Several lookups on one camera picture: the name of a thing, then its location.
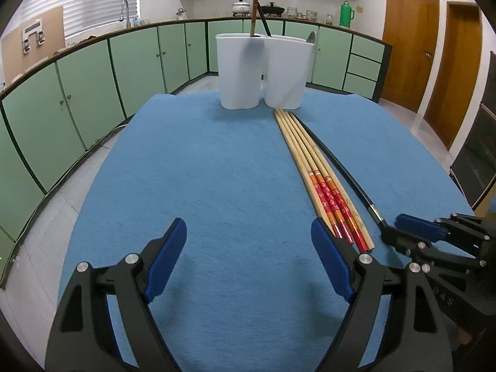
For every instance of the black wok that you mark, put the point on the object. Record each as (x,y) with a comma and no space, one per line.
(272,10)

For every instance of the black appliance at right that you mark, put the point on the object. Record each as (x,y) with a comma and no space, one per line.
(473,170)

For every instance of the cardboard box with device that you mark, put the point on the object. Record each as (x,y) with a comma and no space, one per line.
(32,42)

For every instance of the white double utensil holder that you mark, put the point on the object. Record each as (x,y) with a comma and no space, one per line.
(279,82)

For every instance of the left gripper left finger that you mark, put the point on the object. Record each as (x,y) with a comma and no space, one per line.
(82,336)

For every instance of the green lower kitchen cabinets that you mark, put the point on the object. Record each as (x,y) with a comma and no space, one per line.
(54,114)

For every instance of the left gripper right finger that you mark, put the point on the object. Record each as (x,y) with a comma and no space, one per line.
(392,323)

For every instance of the red-handled bamboo chopstick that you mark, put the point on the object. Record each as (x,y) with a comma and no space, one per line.
(337,220)
(255,4)
(358,239)
(312,186)

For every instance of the brown wooden door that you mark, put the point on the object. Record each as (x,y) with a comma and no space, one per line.
(457,75)
(411,27)

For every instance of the plain bamboo chopstick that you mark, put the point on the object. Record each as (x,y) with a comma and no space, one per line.
(333,170)

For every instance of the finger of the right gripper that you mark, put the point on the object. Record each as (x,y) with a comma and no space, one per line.
(407,244)
(421,227)

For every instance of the white cooking pot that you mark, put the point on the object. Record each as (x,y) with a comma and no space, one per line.
(241,8)

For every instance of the green thermos jug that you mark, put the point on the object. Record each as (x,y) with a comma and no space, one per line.
(347,14)

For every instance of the blue table mat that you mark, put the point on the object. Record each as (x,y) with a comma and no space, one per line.
(248,292)

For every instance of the chrome sink faucet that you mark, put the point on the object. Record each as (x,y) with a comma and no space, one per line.
(125,13)

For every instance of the black chopstick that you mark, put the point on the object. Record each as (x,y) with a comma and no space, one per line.
(364,198)
(263,20)

